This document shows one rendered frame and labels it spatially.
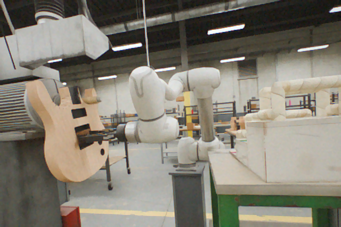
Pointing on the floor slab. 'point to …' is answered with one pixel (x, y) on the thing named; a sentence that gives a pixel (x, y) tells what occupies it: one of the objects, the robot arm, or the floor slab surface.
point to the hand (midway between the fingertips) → (86, 136)
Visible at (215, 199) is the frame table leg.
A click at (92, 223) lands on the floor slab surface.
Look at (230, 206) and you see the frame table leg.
